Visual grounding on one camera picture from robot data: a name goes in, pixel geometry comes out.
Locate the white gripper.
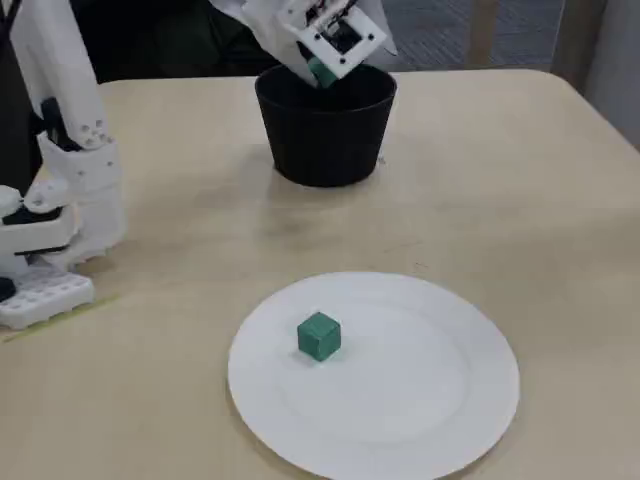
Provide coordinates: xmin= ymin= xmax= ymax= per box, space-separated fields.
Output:
xmin=209 ymin=0 xmax=399 ymax=90

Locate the green cube block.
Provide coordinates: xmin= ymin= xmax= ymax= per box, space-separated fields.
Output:
xmin=305 ymin=56 xmax=341 ymax=90
xmin=296 ymin=311 xmax=343 ymax=362

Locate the black pot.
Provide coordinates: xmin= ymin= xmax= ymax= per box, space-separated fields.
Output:
xmin=253 ymin=63 xmax=399 ymax=189

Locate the white paper plate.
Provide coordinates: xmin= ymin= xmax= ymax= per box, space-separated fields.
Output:
xmin=227 ymin=271 xmax=521 ymax=480

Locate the yellow-green base sheet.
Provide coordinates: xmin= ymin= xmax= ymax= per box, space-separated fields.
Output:
xmin=0 ymin=292 xmax=121 ymax=345

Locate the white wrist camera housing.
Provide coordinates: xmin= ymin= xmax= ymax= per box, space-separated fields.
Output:
xmin=277 ymin=0 xmax=389 ymax=80

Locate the light wooden post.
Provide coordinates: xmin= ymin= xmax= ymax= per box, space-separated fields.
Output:
xmin=472 ymin=0 xmax=496 ymax=69

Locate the white perforated base plate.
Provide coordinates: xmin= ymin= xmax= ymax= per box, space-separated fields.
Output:
xmin=0 ymin=269 xmax=96 ymax=331

